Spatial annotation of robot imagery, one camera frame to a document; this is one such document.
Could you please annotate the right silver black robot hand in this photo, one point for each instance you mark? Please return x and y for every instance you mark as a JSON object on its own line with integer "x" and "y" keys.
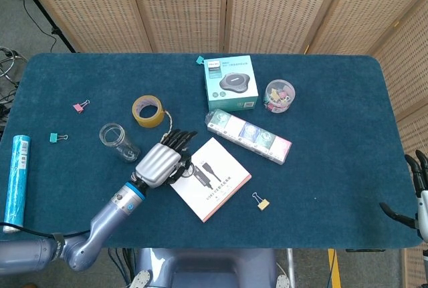
{"x": 423, "y": 208}

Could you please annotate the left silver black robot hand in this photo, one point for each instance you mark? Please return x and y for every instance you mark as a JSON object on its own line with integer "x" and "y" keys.
{"x": 160, "y": 164}

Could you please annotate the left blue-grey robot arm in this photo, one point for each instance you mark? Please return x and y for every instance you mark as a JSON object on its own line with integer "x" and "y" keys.
{"x": 110, "y": 211}

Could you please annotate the tall clear glass bottle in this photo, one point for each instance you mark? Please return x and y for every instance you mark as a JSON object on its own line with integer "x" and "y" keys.
{"x": 128, "y": 152}

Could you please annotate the yellow packing tape roll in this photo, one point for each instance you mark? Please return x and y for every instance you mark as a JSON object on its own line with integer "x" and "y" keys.
{"x": 147, "y": 122}

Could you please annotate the multicolour tissue packet bundle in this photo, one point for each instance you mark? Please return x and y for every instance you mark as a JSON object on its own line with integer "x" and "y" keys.
{"x": 247, "y": 134}

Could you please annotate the dark blue table cloth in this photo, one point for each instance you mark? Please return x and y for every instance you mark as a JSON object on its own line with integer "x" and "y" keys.
{"x": 334, "y": 167}

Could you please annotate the pink binder clip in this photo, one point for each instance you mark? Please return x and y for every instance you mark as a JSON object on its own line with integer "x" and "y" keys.
{"x": 78, "y": 108}

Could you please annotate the teal speaker product box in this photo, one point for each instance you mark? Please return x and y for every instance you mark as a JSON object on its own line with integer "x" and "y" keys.
{"x": 230, "y": 81}

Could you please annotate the teal binder clip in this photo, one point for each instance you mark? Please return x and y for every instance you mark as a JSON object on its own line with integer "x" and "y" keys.
{"x": 199, "y": 59}
{"x": 53, "y": 137}

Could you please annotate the yellow binder clip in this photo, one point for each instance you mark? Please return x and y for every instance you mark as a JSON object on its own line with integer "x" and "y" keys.
{"x": 263, "y": 205}

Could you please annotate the blue-grey robot torso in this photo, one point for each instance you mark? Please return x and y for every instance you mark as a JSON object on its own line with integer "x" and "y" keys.
{"x": 207, "y": 268}

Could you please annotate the clear jar of binder clips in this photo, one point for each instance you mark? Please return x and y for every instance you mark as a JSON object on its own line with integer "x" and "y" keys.
{"x": 279, "y": 97}

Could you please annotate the blue plastic bag roll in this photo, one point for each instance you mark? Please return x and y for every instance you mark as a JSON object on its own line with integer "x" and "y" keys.
{"x": 16, "y": 184}

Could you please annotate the woven wicker folding screen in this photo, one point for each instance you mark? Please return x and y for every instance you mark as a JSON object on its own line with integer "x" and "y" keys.
{"x": 184, "y": 7}

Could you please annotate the black stand pole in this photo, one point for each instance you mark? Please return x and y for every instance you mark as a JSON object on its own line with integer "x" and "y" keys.
{"x": 55, "y": 31}

